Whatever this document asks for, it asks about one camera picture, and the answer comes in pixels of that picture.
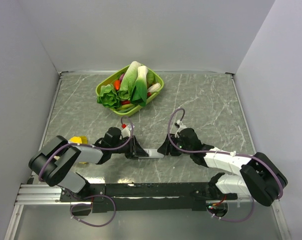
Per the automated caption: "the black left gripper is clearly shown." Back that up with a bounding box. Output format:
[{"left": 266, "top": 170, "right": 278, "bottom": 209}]
[{"left": 111, "top": 135, "right": 149, "bottom": 159}]

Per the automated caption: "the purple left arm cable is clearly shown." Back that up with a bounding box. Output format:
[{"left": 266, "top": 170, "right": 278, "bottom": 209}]
[{"left": 37, "top": 115, "right": 135, "bottom": 183}]

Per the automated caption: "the red chili pepper toy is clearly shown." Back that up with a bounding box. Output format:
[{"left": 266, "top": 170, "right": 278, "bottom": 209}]
[{"left": 120, "top": 92, "right": 152, "bottom": 106}]

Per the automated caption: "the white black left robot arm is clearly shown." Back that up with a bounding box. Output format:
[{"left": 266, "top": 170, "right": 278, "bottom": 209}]
[{"left": 28, "top": 127, "right": 150, "bottom": 201}]

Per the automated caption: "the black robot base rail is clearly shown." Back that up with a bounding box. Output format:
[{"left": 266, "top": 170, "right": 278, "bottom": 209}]
[{"left": 60, "top": 182, "right": 238, "bottom": 213}]

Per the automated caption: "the yellow napa cabbage toy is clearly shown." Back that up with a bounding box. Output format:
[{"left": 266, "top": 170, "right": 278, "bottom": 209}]
[{"left": 68, "top": 136, "right": 88, "bottom": 144}]

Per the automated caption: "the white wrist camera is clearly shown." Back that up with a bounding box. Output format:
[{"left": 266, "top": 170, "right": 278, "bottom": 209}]
[
  {"left": 121, "top": 123, "right": 134, "bottom": 138},
  {"left": 174, "top": 120, "right": 187, "bottom": 138}
]

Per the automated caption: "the light green cabbage toy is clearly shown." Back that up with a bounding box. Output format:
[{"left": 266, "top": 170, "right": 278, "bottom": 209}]
[{"left": 118, "top": 61, "right": 141, "bottom": 100}]

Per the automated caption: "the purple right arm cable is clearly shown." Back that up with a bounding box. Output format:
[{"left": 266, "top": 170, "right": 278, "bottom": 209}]
[{"left": 167, "top": 107, "right": 284, "bottom": 201}]

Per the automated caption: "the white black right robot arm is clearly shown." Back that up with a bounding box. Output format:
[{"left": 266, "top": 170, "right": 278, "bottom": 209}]
[{"left": 157, "top": 128, "right": 288, "bottom": 207}]

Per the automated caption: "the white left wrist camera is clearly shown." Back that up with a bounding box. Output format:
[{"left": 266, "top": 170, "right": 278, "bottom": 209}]
[{"left": 121, "top": 123, "right": 134, "bottom": 138}]

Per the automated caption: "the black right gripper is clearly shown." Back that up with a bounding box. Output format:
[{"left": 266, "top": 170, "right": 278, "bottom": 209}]
[{"left": 157, "top": 133, "right": 193, "bottom": 157}]

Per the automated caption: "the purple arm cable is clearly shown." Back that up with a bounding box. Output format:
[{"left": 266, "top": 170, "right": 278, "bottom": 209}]
[
  {"left": 167, "top": 107, "right": 284, "bottom": 201},
  {"left": 37, "top": 115, "right": 135, "bottom": 183}
]

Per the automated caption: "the orange carrot toy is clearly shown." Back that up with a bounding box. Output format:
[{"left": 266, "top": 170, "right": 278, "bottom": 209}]
[{"left": 114, "top": 79, "right": 121, "bottom": 91}]

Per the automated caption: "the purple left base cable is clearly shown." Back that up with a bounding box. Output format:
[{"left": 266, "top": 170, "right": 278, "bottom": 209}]
[{"left": 69, "top": 194, "right": 117, "bottom": 228}]

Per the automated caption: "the green lettuce toy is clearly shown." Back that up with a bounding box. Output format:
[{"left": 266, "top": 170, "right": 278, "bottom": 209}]
[{"left": 97, "top": 84, "right": 121, "bottom": 109}]

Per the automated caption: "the dark green bok choy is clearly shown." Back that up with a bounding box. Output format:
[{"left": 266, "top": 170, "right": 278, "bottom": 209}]
[{"left": 130, "top": 65, "right": 148, "bottom": 107}]

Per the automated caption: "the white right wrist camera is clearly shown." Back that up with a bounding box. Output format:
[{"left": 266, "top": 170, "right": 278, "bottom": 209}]
[{"left": 174, "top": 120, "right": 187, "bottom": 138}]

